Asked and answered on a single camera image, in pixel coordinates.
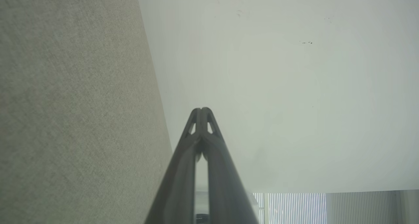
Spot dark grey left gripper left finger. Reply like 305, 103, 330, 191
144, 108, 201, 224

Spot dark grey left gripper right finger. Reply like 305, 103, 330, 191
201, 107, 259, 224

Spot white vertical window blinds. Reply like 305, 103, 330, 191
252, 191, 402, 224

